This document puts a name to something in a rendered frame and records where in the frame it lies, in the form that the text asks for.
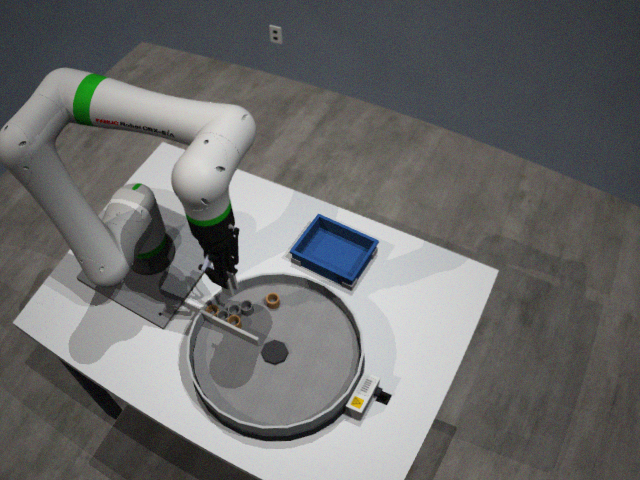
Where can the blue crate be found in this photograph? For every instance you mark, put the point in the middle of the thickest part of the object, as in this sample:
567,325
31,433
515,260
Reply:
334,251

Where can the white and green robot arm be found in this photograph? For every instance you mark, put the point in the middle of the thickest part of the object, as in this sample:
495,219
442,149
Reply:
217,137

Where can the grey metal bushing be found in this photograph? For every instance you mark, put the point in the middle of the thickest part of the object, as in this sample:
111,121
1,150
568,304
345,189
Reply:
223,313
245,303
235,307

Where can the bronze bushing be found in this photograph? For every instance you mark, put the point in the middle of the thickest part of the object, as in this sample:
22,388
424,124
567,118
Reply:
233,318
211,308
270,297

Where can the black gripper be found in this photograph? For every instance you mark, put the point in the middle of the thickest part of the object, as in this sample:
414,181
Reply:
229,247

